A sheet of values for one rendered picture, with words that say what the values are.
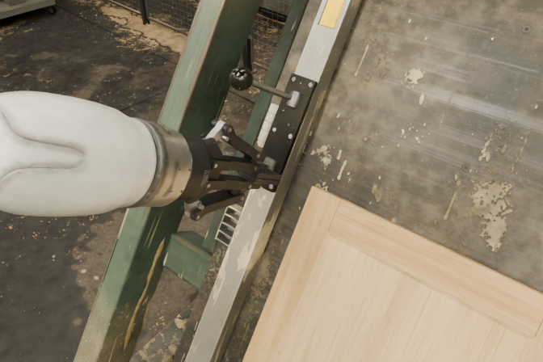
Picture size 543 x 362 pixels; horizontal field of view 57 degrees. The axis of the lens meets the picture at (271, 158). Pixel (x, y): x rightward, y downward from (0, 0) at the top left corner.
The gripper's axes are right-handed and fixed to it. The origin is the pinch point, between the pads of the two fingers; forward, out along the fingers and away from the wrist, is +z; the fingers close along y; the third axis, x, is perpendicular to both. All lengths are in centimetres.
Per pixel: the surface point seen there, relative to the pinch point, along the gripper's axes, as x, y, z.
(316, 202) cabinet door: -3.2, -2.8, 14.9
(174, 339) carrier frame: 28, -54, 37
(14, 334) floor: 129, -124, 74
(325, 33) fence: 5.7, 23.7, 12.8
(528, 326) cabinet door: -38.1, -5.2, 15.0
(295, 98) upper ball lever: 5.4, 12.0, 10.9
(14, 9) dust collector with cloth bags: 448, -3, 217
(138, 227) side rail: 28.7, -22.5, 11.7
